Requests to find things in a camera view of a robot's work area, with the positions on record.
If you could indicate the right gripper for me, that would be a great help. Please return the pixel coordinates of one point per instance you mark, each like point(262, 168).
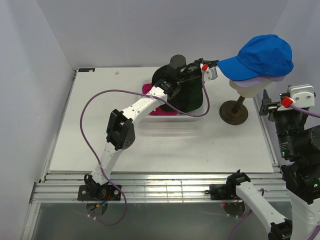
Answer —
point(266, 101)

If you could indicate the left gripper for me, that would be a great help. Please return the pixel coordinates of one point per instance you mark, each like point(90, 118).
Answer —
point(200, 62)

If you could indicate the purple baseball cap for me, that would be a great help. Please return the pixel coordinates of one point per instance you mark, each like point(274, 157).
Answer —
point(253, 82)

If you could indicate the black baseball cap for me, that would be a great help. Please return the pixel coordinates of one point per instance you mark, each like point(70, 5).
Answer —
point(169, 79)

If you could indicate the blue baseball cap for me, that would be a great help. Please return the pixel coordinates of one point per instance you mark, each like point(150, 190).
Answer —
point(263, 55)

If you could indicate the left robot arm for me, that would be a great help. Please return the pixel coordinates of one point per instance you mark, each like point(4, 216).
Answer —
point(120, 131)

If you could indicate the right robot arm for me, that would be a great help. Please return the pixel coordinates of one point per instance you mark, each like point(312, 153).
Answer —
point(301, 147)

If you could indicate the dark green baseball cap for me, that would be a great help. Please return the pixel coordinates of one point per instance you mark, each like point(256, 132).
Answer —
point(194, 90)

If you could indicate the beige mannequin head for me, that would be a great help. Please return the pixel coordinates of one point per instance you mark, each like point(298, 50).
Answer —
point(249, 92)

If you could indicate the brown round stand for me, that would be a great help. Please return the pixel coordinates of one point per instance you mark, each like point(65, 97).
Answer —
point(234, 112)

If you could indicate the magenta baseball cap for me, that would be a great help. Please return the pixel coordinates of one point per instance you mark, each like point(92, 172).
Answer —
point(158, 111)

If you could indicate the clear plastic bin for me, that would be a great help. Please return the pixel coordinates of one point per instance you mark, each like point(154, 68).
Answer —
point(179, 117)

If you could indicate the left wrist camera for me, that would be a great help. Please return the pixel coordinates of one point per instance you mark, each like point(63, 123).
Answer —
point(208, 72)

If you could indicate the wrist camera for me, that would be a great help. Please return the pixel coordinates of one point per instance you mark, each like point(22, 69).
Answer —
point(302, 96)
point(208, 72)

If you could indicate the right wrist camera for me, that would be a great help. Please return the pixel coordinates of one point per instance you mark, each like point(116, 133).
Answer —
point(302, 96)

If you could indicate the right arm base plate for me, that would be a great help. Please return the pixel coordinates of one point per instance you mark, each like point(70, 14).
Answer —
point(228, 191)

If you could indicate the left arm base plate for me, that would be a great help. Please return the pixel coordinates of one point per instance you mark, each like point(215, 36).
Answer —
point(108, 192)

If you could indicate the aluminium rail frame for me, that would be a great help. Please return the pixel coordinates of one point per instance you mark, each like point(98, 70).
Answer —
point(172, 161)

